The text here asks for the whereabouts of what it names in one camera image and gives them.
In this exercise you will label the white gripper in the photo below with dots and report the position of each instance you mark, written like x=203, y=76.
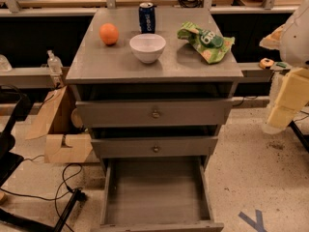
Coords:
x=296, y=39

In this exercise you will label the grey top drawer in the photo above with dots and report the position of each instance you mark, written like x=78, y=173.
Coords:
x=133, y=113

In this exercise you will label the grey drawer cabinet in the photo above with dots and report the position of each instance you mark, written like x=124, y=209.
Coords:
x=101, y=72

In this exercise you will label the blue pepsi can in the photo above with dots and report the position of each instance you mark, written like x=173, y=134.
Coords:
x=147, y=17

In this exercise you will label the small green object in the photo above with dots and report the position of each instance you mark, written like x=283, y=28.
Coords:
x=281, y=64

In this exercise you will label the grey open bottom drawer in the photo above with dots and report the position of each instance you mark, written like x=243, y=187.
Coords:
x=156, y=195

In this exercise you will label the cardboard box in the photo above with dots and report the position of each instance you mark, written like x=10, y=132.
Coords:
x=64, y=142

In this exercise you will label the clear sanitizer bottle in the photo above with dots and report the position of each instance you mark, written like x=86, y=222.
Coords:
x=54, y=63

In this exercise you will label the white bowl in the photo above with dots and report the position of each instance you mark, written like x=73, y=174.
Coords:
x=147, y=47

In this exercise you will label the grey middle drawer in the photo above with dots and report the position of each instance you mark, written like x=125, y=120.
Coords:
x=154, y=146

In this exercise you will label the yellow tape roll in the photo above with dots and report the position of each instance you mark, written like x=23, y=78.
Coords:
x=266, y=63

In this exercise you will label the orange fruit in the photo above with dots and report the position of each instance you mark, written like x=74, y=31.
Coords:
x=108, y=33

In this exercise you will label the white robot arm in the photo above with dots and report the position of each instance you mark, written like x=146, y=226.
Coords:
x=294, y=50

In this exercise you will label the green rice chip bag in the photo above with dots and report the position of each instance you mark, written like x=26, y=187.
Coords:
x=209, y=45

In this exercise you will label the black tripod leg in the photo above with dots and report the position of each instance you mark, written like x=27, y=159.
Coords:
x=303, y=138

